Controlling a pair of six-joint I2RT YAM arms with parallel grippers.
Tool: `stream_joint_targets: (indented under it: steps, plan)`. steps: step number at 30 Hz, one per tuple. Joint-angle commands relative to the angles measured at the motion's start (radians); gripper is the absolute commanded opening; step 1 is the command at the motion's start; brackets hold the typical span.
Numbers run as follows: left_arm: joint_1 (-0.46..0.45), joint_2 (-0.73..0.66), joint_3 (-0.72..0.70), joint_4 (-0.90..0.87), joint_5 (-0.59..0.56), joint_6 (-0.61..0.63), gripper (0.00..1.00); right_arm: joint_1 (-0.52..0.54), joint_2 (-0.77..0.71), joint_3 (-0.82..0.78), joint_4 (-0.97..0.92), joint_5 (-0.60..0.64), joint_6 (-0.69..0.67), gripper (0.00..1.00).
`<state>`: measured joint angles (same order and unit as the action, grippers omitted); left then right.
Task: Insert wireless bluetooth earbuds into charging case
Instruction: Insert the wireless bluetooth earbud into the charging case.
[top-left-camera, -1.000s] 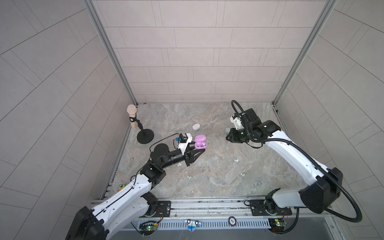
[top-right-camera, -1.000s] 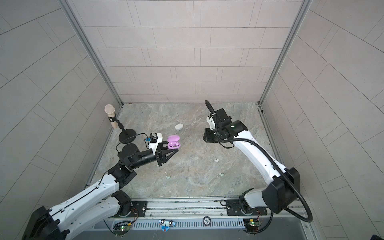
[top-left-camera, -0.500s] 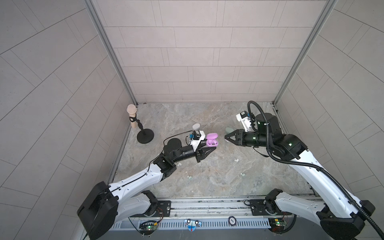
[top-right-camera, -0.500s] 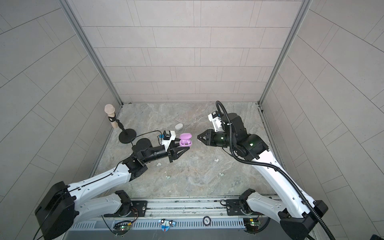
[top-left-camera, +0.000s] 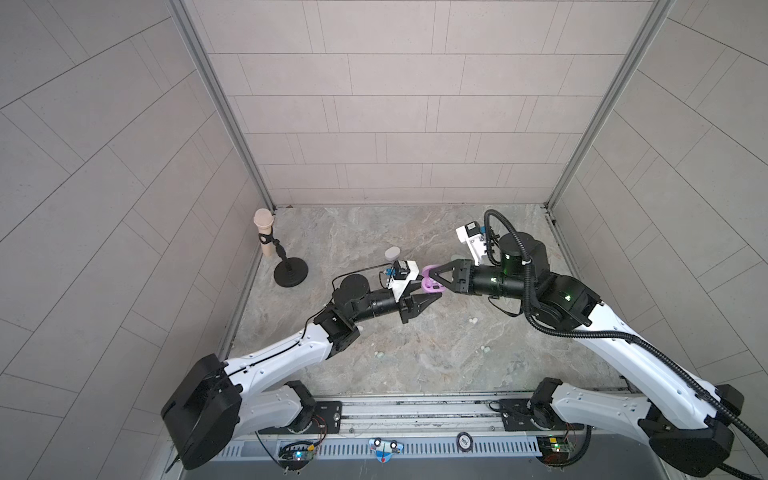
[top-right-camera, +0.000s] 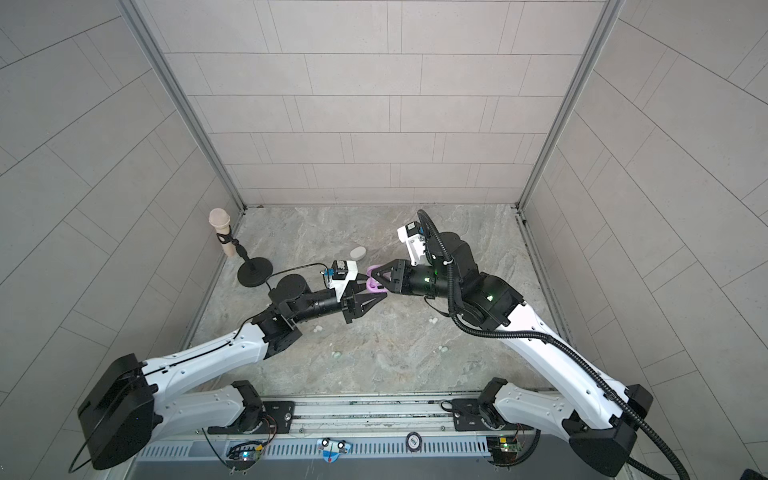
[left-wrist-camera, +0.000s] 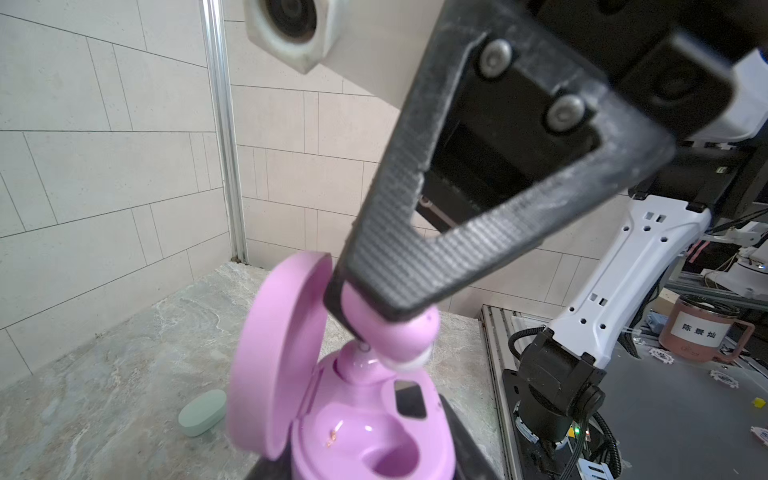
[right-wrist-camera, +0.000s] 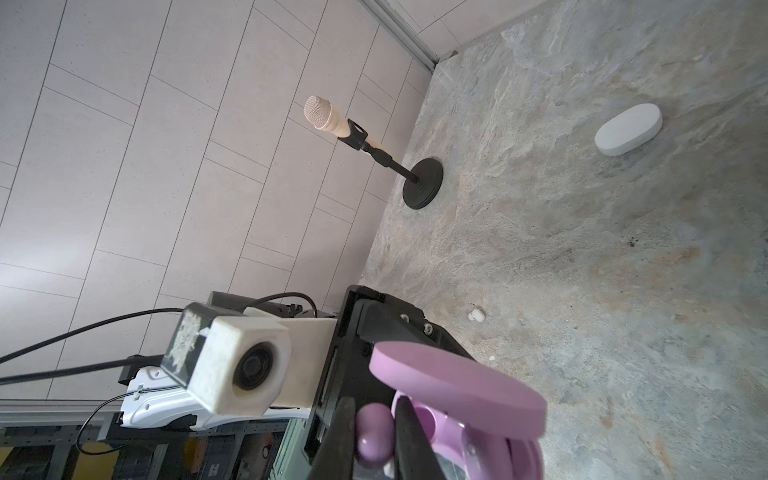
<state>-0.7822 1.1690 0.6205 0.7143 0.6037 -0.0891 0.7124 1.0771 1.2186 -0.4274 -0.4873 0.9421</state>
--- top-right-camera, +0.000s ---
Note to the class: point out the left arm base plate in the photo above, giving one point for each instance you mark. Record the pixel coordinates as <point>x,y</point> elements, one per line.
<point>279,415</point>

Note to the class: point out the pink earbud charging case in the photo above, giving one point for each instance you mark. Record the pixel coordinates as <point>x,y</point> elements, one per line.
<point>372,285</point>

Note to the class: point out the blue white small device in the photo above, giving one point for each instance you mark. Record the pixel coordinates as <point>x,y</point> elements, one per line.
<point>332,449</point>

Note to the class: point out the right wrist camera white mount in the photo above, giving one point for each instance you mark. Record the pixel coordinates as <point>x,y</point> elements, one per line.
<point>412,237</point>

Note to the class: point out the aluminium rail frame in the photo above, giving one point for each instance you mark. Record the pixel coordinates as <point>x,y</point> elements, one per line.
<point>372,414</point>

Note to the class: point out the round black sticker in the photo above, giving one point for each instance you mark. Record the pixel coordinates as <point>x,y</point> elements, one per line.
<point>413,442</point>

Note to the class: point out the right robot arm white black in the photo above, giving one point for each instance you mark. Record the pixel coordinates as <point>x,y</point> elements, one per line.
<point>486,306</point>

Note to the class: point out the green circuit board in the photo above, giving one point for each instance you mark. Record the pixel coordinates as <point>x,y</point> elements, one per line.
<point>243,456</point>
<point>504,451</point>

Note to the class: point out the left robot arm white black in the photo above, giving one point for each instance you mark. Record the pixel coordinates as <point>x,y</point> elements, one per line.
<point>259,337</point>

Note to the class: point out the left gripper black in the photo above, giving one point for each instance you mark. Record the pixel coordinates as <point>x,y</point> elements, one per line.
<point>351,307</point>

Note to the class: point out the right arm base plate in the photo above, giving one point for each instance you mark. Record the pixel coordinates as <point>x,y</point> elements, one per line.
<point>466,416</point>

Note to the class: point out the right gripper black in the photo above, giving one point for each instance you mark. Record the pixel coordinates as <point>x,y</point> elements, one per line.
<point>403,282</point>

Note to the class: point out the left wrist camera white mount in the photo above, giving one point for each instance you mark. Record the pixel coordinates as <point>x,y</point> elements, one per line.
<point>339,275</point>

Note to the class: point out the beige microphone on black stand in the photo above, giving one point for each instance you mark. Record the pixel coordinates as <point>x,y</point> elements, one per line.
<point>254,271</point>

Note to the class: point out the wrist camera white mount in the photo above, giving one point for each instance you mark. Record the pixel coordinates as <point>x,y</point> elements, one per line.
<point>412,237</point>
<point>339,275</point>

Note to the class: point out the left green circuit board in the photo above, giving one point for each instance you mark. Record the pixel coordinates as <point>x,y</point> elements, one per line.
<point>243,456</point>

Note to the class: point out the right green circuit board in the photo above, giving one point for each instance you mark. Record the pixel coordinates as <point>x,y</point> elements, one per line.
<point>504,451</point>

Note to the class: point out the white earbud charging case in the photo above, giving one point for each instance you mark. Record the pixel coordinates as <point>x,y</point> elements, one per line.
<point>358,253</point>

